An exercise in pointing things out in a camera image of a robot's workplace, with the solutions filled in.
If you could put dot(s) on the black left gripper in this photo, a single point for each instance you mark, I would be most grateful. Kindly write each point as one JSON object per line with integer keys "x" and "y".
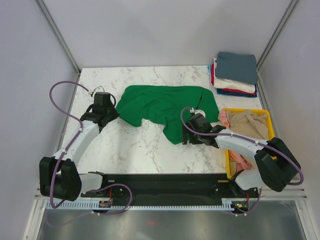
{"x": 115, "y": 114}

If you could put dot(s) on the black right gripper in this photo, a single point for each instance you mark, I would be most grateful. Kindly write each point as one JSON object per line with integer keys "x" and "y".
{"x": 191, "y": 140}

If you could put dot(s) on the green t shirt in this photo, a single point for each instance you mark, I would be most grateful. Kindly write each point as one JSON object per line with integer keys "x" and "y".
{"x": 163, "y": 105}

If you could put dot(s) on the yellow plastic bin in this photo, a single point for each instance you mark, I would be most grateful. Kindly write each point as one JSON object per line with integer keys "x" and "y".
{"x": 271, "y": 134}

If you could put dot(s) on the pink t shirt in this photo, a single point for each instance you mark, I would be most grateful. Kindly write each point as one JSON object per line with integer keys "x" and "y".
{"x": 223, "y": 117}

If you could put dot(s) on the beige t shirt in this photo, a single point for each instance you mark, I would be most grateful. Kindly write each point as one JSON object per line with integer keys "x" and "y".
{"x": 248, "y": 124}

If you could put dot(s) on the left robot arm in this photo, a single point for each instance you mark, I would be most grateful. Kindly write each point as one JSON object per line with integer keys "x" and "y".
{"x": 58, "y": 174}

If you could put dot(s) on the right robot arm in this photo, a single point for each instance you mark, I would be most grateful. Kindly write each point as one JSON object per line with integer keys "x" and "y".
{"x": 276, "y": 167}

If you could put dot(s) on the folded navy t shirt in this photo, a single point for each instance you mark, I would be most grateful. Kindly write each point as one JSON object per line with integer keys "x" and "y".
{"x": 237, "y": 93}

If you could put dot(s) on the folded cream t shirt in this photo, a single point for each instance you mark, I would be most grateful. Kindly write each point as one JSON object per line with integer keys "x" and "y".
{"x": 224, "y": 83}

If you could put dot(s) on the folded red t shirt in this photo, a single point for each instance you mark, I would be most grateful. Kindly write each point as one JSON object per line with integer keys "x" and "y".
{"x": 231, "y": 85}

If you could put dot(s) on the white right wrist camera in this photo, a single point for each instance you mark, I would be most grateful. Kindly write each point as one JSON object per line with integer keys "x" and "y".
{"x": 199, "y": 111}

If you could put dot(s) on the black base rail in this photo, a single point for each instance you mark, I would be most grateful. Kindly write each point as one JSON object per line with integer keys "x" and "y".
{"x": 170, "y": 189}

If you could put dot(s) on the aluminium extrusion rail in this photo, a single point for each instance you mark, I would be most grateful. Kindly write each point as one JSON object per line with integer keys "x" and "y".
{"x": 285, "y": 195}

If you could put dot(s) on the white slotted cable duct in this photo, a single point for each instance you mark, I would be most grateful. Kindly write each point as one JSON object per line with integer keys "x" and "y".
{"x": 100, "y": 205}

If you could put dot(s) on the left aluminium frame post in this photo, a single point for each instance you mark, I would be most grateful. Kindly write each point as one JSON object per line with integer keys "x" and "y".
{"x": 58, "y": 35}

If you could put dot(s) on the aluminium frame post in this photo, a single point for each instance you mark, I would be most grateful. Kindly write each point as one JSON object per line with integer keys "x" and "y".
{"x": 277, "y": 31}
{"x": 58, "y": 35}

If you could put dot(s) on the right aluminium frame post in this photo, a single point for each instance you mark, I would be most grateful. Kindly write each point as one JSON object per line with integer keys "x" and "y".
{"x": 277, "y": 31}

